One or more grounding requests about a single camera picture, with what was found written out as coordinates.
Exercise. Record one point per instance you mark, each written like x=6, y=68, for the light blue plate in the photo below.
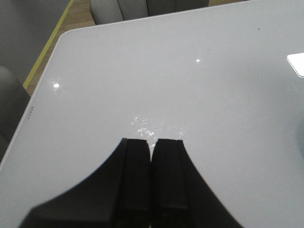
x=300, y=136

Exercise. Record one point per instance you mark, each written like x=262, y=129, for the grey side chair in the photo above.
x=13, y=102

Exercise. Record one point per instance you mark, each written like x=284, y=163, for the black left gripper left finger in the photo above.
x=116, y=195

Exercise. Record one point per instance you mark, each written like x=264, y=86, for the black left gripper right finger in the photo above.
x=180, y=196

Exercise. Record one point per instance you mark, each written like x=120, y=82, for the grey chair left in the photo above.
x=112, y=11

